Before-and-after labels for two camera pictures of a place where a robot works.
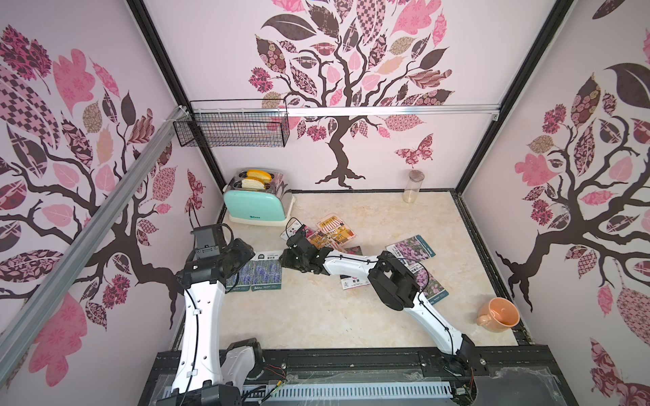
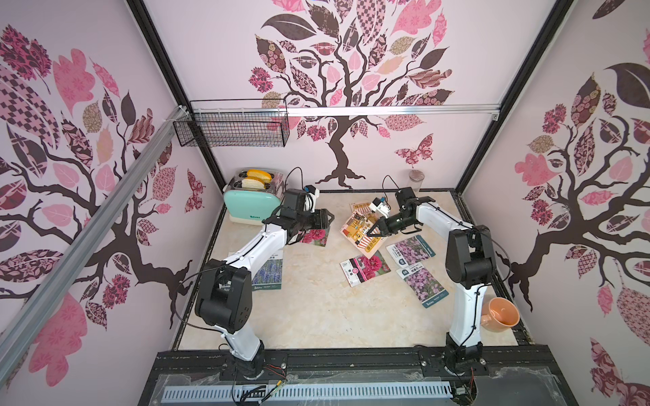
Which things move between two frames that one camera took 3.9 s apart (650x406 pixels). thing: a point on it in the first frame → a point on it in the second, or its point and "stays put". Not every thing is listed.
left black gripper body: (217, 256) → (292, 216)
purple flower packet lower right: (429, 286) stays put
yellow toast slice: (259, 175) stays put
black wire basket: (235, 123) stays put
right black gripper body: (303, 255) → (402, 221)
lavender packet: (266, 271) stays put
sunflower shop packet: (337, 229) → (361, 207)
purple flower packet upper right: (412, 250) stays put
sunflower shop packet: (329, 235) → (355, 232)
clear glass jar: (413, 185) stays put
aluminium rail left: (20, 331) stays put
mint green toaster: (272, 205) stays put
